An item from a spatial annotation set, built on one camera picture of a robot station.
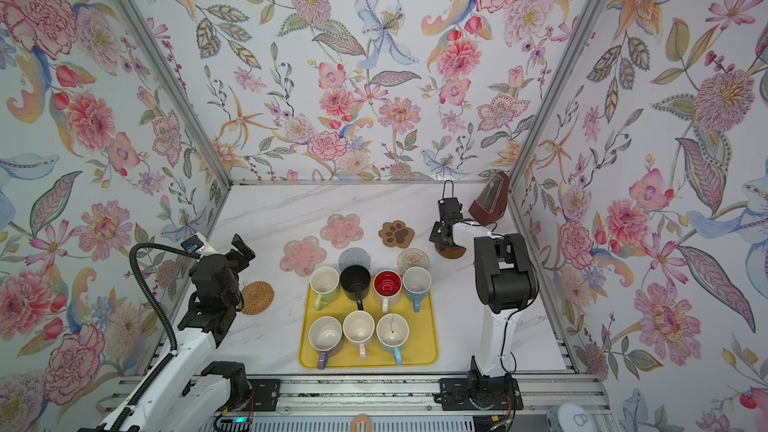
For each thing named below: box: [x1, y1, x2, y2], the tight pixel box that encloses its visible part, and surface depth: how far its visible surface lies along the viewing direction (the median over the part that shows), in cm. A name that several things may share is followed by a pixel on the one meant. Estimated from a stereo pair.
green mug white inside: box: [309, 266, 340, 311], surface depth 87 cm
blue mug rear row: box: [402, 266, 432, 313], surface depth 86 cm
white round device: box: [546, 402, 596, 432], surface depth 69 cm
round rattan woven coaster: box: [242, 281, 275, 315], surface depth 92 cm
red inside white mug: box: [372, 269, 403, 313], surface depth 88 cm
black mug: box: [339, 264, 371, 311], surface depth 88 cm
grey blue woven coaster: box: [338, 247, 371, 271], surface depth 102 cm
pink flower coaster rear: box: [320, 213, 364, 249], surface depth 109 cm
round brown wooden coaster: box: [435, 243, 467, 259], surface depth 102 cm
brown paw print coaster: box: [378, 220, 415, 249], surface depth 109 cm
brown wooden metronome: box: [469, 172, 509, 226], surface depth 105 cm
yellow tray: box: [299, 280, 439, 369], surface depth 81 cm
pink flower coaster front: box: [280, 236, 328, 277], surface depth 103 cm
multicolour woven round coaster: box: [398, 247, 430, 275], surface depth 100 cm
